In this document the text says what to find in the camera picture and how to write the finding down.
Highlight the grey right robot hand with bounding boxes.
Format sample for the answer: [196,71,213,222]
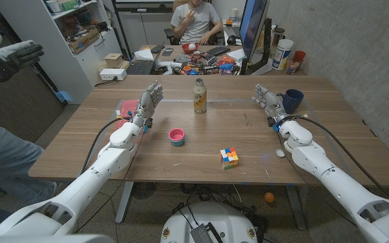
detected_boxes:
[251,83,292,126]

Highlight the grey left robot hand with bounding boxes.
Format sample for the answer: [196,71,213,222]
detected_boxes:
[132,80,164,128]

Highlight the pink and blue stacking cups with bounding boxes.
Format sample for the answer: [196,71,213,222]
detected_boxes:
[167,128,186,147]

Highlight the beige drink bottle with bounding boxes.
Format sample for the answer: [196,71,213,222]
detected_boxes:
[193,78,207,114]

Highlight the multicolour puzzle cube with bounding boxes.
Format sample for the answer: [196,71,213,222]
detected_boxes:
[219,146,240,170]

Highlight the pink flat pad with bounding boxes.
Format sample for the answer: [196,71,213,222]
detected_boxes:
[115,99,140,130]

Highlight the dark blue mug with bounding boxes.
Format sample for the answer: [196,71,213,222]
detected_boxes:
[276,88,305,115]

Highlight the black laptop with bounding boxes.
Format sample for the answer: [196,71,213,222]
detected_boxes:
[125,43,165,76]

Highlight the white power box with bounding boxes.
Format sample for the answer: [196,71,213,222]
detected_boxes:
[99,67,128,82]

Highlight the white crumpled paper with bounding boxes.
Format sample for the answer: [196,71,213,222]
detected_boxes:
[132,49,155,62]

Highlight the white canister blue label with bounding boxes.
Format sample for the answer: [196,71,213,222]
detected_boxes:
[271,38,294,71]

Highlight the small tan carton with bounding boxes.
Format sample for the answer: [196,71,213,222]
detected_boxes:
[103,53,125,69]

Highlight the blue snack package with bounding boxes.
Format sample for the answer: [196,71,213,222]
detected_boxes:
[219,63,236,75]

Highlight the orange snack package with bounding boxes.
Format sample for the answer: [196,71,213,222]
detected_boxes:
[216,55,236,67]

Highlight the red bowl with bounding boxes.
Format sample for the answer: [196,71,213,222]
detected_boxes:
[182,43,199,55]

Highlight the dark lidded jar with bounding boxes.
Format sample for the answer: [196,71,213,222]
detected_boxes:
[272,28,286,47]

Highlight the black snack bar box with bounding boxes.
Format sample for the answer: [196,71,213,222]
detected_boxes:
[201,64,219,75]

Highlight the black keyboard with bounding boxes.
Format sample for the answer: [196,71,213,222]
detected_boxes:
[202,45,231,57]

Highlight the black computer monitor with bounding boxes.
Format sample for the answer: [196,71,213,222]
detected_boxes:
[238,0,270,63]

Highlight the blue plastic floor item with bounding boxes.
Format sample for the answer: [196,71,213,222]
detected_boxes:
[55,90,76,104]

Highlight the open cardboard box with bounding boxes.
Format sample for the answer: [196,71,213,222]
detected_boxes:
[68,27,101,55]

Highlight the white shelf unit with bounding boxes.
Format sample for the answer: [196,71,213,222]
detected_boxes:
[0,0,123,105]

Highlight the seated person grey t-shirt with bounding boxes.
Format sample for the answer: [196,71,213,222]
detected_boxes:
[170,0,224,46]

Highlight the grey table leg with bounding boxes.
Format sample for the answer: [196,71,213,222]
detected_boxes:
[115,182,134,224]
[285,184,307,231]

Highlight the dark wooden cabinet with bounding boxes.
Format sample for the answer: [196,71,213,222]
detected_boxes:
[0,20,66,142]

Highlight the white robot torso base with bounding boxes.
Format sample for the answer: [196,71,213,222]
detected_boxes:
[160,201,259,243]

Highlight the grey vented module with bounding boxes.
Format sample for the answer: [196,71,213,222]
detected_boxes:
[190,223,213,243]

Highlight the standing person in jeans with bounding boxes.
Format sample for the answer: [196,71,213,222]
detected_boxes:
[0,65,57,205]

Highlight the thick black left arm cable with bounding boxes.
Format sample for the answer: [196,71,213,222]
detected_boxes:
[80,116,128,175]

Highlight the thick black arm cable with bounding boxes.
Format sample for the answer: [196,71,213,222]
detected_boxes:
[291,115,389,203]
[80,116,128,175]

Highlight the thin black left arm wire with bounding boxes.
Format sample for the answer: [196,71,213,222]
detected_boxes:
[74,127,147,234]

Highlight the thin black arm wire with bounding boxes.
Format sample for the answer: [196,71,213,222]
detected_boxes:
[74,127,147,234]
[276,130,357,226]

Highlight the black metal rack post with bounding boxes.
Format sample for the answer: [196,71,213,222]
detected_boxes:
[111,0,131,59]

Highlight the thin black right arm wire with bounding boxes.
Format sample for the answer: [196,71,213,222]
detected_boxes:
[276,130,357,226]

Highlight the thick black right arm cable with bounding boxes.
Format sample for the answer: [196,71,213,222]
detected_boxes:
[291,115,389,203]

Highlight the tangled black floor cables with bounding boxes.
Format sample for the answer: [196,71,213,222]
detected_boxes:
[172,184,268,237]

